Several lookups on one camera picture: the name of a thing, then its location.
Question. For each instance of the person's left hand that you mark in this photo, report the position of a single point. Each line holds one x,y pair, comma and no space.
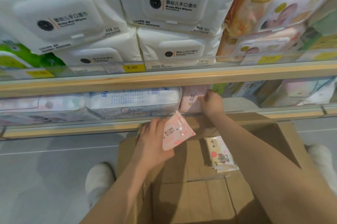
150,150

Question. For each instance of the person's right hand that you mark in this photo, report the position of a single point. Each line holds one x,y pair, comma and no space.
213,105

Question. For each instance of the cream elephant print wipes pack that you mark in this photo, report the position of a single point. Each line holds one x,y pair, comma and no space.
221,152

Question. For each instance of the wooden store shelving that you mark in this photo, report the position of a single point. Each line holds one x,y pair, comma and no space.
158,80

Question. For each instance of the brown cardboard box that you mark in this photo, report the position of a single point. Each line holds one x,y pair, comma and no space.
197,200

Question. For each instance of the green wet wipes packet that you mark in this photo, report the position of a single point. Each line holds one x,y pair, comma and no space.
26,55

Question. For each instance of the person's left forearm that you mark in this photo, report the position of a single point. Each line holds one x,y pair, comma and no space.
118,197

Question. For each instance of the person's right forearm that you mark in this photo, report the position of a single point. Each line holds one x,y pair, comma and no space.
276,173

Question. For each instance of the white pack with blue print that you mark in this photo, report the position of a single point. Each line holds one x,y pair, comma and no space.
131,100

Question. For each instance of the yellow price tag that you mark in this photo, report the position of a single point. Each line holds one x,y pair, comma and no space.
269,59
40,74
326,55
134,67

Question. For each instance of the clear pack with red print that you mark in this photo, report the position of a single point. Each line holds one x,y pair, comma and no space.
39,108

